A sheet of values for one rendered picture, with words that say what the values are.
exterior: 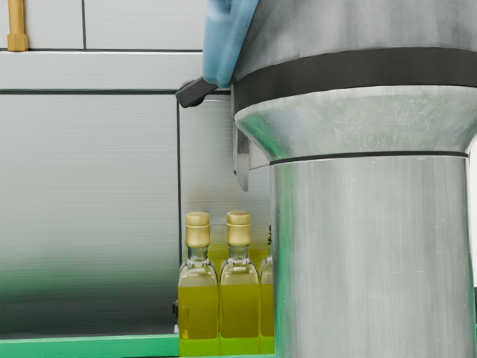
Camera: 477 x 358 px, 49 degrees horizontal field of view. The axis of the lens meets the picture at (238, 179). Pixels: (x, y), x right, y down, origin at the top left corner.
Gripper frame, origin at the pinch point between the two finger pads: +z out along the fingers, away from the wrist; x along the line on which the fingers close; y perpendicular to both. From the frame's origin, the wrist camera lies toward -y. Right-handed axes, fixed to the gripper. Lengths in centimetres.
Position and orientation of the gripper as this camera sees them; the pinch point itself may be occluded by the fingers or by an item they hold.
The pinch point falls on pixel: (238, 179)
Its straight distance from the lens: 73.1
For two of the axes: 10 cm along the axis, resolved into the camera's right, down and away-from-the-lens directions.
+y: 10.0, -0.1, 0.7
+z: 0.0, 9.9, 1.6
